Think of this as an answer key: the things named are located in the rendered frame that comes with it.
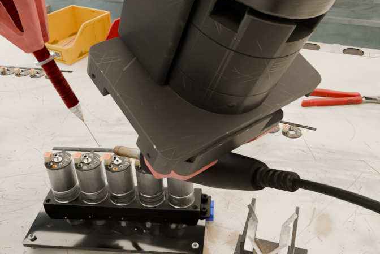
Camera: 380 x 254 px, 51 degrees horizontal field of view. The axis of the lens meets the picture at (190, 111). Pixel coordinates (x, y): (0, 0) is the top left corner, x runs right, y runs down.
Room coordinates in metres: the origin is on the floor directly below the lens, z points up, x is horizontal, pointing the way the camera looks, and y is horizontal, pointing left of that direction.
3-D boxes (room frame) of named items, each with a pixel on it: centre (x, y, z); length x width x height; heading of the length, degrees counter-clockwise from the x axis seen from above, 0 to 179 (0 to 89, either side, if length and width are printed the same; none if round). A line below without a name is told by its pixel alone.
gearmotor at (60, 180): (0.29, 0.12, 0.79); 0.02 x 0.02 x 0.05
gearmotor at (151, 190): (0.28, 0.04, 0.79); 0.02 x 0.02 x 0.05
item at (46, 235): (0.27, 0.07, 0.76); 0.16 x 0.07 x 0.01; 83
